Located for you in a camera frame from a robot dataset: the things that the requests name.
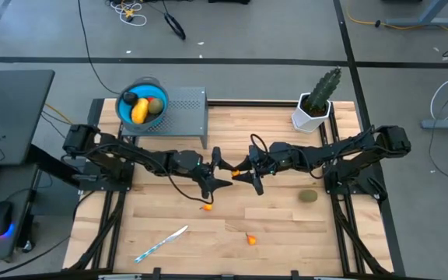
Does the knife with patterned handle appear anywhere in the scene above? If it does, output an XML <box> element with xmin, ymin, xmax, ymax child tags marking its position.
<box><xmin>134</xmin><ymin>225</ymin><xmax>189</xmax><ymax>264</ymax></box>

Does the green cactus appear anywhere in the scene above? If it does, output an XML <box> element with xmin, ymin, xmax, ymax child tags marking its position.
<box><xmin>305</xmin><ymin>66</ymin><xmax>343</xmax><ymax>114</ymax></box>

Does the thin black hanging cable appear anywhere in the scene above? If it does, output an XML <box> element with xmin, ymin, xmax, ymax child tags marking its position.
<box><xmin>76</xmin><ymin>0</ymin><xmax>121</xmax><ymax>96</ymax></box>

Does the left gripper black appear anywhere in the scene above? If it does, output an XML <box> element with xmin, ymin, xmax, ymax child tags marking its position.
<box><xmin>172</xmin><ymin>146</ymin><xmax>236</xmax><ymax>200</ymax></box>

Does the wooden desk with grey legs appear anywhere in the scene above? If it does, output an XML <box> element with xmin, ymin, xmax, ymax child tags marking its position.
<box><xmin>385</xmin><ymin>0</ymin><xmax>448</xmax><ymax>28</ymax></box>

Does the blue collapsible bowl grey rim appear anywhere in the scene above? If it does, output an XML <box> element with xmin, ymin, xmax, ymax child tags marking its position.
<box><xmin>114</xmin><ymin>76</ymin><xmax>170</xmax><ymax>134</ymax></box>

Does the green-brown toy kiwi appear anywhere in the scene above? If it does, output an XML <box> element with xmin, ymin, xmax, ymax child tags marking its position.
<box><xmin>298</xmin><ymin>189</ymin><xmax>319</xmax><ymax>203</ymax></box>
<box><xmin>148</xmin><ymin>98</ymin><xmax>165</xmax><ymax>115</ymax></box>

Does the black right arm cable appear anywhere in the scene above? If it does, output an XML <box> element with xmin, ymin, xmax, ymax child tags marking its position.
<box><xmin>250</xmin><ymin>133</ymin><xmax>274</xmax><ymax>156</ymax></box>

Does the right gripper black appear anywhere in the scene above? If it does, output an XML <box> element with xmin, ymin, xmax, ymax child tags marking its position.
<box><xmin>232</xmin><ymin>142</ymin><xmax>307</xmax><ymax>197</ymax></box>

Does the yellow banana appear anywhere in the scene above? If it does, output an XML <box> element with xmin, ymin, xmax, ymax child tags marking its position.
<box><xmin>131</xmin><ymin>97</ymin><xmax>150</xmax><ymax>125</ymax></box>

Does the grey perforated metal riser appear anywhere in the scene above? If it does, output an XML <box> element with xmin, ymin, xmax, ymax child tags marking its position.
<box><xmin>121</xmin><ymin>86</ymin><xmax>209</xmax><ymax>150</ymax></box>

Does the yellow extension cable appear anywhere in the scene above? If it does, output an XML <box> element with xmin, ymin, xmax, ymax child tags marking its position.
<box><xmin>344</xmin><ymin>0</ymin><xmax>448</xmax><ymax>46</ymax></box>

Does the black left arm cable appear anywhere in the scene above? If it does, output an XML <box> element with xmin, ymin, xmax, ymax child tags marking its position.
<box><xmin>103</xmin><ymin>143</ymin><xmax>212</xmax><ymax>205</ymax></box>

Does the black aluminium table frame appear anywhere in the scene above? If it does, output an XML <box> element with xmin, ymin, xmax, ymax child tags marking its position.
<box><xmin>62</xmin><ymin>96</ymin><xmax>406</xmax><ymax>280</ymax></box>

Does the black desk top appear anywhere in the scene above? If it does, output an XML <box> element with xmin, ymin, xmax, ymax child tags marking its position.
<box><xmin>0</xmin><ymin>69</ymin><xmax>56</xmax><ymax>166</ymax></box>

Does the thick black cable loop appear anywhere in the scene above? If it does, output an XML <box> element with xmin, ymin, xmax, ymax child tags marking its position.
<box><xmin>161</xmin><ymin>0</ymin><xmax>187</xmax><ymax>41</ymax></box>

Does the grey desk foot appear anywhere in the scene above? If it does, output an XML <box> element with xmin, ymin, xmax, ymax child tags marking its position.
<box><xmin>420</xmin><ymin>118</ymin><xmax>448</xmax><ymax>130</ymax></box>

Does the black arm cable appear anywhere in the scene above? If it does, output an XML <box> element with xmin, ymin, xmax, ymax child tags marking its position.
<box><xmin>103</xmin><ymin>143</ymin><xmax>212</xmax><ymax>205</ymax></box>
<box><xmin>250</xmin><ymin>133</ymin><xmax>274</xmax><ymax>156</ymax></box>

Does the white faceted plant pot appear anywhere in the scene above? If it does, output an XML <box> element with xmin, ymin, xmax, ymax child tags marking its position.
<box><xmin>291</xmin><ymin>92</ymin><xmax>332</xmax><ymax>135</ymax></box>

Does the white cable with yellow plug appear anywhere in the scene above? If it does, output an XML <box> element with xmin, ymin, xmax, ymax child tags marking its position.
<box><xmin>109</xmin><ymin>0</ymin><xmax>148</xmax><ymax>27</ymax></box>

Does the black toy avocado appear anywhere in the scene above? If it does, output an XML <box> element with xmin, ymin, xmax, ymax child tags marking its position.
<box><xmin>122</xmin><ymin>91</ymin><xmax>139</xmax><ymax>107</ymax></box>

